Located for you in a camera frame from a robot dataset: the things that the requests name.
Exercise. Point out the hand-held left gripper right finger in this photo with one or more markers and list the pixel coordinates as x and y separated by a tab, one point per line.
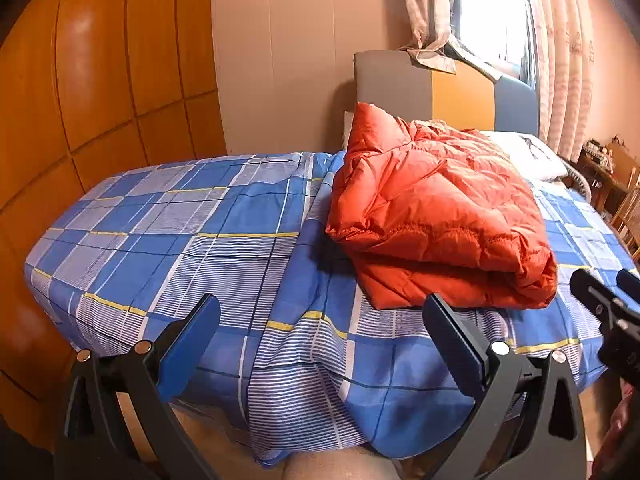
452	345

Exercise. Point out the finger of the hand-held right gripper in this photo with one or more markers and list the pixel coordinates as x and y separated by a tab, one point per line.
630	287
595	295

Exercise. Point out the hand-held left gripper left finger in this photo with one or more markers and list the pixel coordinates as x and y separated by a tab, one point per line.
190	347

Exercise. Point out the orange puffer jacket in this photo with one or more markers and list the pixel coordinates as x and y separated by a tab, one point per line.
435	210

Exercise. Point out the wooden woven chair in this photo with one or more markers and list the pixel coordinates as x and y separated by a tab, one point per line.
630	215

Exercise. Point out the bed with blue plaid sheet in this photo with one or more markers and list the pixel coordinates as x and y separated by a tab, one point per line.
200	260

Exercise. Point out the pink red cloth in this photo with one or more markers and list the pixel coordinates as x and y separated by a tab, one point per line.
620	440

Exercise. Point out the cluttered wooden desk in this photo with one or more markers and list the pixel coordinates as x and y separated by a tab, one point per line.
602	170

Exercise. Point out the white printed pillow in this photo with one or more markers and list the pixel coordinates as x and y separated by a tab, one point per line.
535	157

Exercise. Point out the person's grey trouser leg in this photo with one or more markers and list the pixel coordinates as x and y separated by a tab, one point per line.
340	467

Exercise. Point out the white cushion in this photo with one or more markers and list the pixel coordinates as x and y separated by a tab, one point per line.
348	127

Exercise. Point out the long pink patterned curtain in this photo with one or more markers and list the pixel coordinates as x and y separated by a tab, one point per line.
560	50

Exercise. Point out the wooden wardrobe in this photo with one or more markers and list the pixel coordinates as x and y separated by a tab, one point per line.
90	110

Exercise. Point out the grey yellow blue headboard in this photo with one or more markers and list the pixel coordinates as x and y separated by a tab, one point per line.
395	87

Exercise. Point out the grey shiny window drape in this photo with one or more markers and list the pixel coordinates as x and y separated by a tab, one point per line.
475	60

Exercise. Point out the window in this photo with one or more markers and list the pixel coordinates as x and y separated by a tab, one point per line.
490	10

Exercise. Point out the short pink patterned curtain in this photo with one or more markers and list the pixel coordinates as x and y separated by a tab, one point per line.
425	5

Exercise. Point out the grey curved bed rail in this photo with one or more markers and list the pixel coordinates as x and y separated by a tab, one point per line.
580	187

